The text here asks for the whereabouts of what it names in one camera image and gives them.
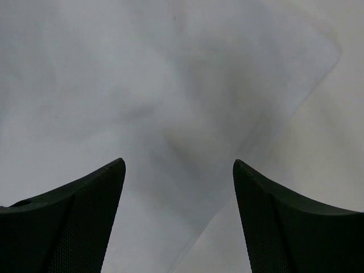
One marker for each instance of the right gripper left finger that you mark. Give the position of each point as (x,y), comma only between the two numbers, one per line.
(66,229)

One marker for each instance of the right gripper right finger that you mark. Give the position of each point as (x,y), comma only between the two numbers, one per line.
(288,232)

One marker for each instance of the white skirt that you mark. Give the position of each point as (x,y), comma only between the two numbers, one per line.
(178,89)

